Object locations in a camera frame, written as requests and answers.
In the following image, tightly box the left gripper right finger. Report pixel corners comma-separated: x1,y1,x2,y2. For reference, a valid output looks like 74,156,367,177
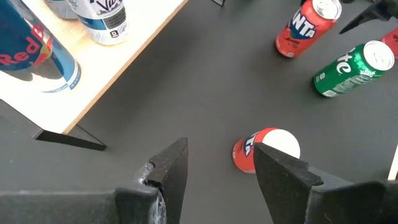
253,142,398,224

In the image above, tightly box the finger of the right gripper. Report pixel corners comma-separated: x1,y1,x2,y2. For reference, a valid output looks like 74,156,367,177
338,0,398,35

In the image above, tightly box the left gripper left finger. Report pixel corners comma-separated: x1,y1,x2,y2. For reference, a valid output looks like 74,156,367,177
0,136,190,224

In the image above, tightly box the green soda can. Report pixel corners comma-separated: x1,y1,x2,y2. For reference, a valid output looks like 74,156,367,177
313,40,396,98

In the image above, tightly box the red soda can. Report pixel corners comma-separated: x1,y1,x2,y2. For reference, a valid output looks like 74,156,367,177
275,0,343,59
381,27,398,60
231,126,302,174

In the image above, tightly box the blue silver energy drink can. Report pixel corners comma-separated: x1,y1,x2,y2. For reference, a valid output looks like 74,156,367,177
0,0,82,93

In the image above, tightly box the black table mat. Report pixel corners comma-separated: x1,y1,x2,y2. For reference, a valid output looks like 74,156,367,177
0,0,398,224

